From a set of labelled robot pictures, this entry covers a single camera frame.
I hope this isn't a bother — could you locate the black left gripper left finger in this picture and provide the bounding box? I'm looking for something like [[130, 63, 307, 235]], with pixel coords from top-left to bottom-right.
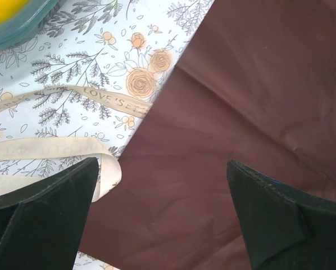
[[0, 157, 98, 270]]

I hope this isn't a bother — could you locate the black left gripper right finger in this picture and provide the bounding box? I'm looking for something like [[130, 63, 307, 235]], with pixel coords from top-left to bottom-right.
[[227, 160, 336, 269]]

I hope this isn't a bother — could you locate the cream printed ribbon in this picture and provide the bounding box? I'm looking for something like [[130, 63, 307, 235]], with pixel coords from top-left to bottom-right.
[[0, 85, 153, 202]]

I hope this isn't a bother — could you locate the dark red wrapping paper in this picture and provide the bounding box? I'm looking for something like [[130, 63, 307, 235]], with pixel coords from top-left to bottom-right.
[[80, 1, 336, 269]]

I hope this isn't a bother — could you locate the yellow mango toy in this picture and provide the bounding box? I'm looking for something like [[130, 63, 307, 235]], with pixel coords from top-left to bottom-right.
[[0, 0, 28, 23]]

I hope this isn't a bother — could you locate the teal plastic fruit basket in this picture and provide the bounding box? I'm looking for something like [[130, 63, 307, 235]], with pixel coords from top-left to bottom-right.
[[0, 0, 65, 51]]

